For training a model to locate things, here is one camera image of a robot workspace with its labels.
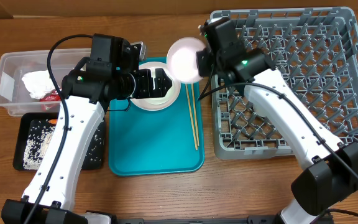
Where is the wooden chopstick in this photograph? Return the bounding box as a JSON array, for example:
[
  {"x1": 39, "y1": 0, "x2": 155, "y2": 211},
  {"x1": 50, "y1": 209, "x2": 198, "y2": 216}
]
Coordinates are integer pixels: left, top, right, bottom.
[
  {"x1": 191, "y1": 84, "x2": 200, "y2": 147},
  {"x1": 185, "y1": 84, "x2": 198, "y2": 151}
]

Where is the left wooden chopstick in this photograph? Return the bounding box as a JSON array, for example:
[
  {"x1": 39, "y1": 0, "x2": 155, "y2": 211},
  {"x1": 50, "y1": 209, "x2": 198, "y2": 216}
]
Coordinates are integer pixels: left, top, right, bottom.
[{"x1": 185, "y1": 84, "x2": 198, "y2": 151}]

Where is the teal serving tray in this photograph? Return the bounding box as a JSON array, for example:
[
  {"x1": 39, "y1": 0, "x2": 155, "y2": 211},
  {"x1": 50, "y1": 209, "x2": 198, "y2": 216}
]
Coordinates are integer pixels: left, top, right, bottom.
[{"x1": 108, "y1": 56, "x2": 205, "y2": 177}]

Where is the small white plate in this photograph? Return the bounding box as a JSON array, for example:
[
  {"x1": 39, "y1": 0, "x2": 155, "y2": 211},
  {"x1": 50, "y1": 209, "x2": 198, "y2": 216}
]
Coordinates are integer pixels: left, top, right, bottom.
[{"x1": 145, "y1": 70, "x2": 177, "y2": 105}]

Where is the large white plate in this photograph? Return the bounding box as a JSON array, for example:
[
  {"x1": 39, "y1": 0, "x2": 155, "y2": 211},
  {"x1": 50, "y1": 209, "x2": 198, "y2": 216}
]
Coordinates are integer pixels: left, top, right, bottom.
[{"x1": 131, "y1": 62, "x2": 181, "y2": 111}]

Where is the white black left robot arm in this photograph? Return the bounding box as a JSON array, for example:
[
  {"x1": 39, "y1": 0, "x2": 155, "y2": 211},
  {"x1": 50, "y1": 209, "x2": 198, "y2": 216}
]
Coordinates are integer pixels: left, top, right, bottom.
[{"x1": 1, "y1": 34, "x2": 172, "y2": 223}]

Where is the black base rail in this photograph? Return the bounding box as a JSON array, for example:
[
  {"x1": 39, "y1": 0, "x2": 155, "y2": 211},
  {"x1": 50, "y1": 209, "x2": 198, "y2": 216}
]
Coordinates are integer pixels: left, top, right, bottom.
[{"x1": 82, "y1": 213, "x2": 282, "y2": 224}]

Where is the orange carrot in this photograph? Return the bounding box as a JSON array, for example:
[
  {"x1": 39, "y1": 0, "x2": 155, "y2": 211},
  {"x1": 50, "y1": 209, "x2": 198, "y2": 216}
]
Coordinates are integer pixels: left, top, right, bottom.
[{"x1": 48, "y1": 119, "x2": 57, "y2": 125}]

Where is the right wooden chopstick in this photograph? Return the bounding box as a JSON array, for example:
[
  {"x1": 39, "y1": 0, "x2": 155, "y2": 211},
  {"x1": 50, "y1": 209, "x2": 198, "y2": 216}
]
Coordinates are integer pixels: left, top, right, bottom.
[{"x1": 191, "y1": 84, "x2": 200, "y2": 147}]

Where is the black rectangular tray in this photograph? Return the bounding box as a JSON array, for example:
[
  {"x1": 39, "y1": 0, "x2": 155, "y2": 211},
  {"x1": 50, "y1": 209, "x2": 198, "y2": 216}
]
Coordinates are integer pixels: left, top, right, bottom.
[{"x1": 12, "y1": 111, "x2": 106, "y2": 172}]

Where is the white rice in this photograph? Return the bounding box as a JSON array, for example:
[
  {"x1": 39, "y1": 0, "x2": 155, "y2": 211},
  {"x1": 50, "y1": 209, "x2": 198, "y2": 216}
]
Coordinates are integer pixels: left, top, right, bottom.
[{"x1": 21, "y1": 119, "x2": 106, "y2": 170}]

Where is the red snack wrapper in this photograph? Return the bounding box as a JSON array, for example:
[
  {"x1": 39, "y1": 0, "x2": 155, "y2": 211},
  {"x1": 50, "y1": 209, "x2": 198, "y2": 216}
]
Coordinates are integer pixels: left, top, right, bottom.
[{"x1": 39, "y1": 90, "x2": 60, "y2": 111}]

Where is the grey dishwasher rack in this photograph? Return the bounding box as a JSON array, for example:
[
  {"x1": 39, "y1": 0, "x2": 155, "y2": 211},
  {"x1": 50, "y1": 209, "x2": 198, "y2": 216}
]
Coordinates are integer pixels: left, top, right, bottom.
[{"x1": 210, "y1": 7, "x2": 358, "y2": 159}]

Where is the white paper napkin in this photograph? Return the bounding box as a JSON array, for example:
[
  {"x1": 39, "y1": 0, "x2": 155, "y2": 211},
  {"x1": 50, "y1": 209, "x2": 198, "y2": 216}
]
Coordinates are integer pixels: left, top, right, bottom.
[{"x1": 21, "y1": 70, "x2": 55, "y2": 100}]

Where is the clear plastic waste bin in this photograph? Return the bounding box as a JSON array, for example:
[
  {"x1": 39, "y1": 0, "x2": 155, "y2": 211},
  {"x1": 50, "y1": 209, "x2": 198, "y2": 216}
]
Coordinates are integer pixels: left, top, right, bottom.
[{"x1": 0, "y1": 49, "x2": 90, "y2": 116}]

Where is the white bowl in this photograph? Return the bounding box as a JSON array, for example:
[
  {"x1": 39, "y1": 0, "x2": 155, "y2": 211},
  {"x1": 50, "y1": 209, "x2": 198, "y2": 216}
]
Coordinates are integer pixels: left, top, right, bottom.
[{"x1": 167, "y1": 37, "x2": 205, "y2": 84}]

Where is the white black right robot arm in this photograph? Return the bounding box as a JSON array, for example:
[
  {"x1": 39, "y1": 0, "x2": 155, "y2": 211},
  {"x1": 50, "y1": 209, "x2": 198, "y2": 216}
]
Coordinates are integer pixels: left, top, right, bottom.
[{"x1": 196, "y1": 17, "x2": 358, "y2": 223}]

